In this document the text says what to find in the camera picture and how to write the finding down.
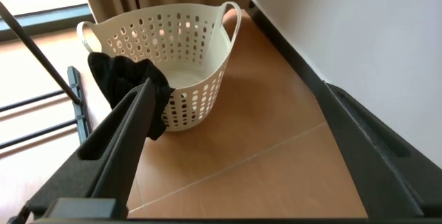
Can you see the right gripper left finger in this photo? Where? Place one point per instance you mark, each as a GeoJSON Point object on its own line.
{"type": "Point", "coordinates": [114, 175]}

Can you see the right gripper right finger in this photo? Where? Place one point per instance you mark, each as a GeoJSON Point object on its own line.
{"type": "Point", "coordinates": [380, 182]}

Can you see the black knit garment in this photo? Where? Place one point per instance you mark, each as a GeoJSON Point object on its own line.
{"type": "Point", "coordinates": [117, 75]}

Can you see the black clothes rack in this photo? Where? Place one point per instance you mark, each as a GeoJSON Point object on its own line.
{"type": "Point", "coordinates": [83, 123]}

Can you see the white laundry basket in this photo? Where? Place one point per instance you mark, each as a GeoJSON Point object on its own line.
{"type": "Point", "coordinates": [214, 58]}

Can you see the window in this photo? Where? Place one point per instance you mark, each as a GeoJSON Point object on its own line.
{"type": "Point", "coordinates": [41, 21]}

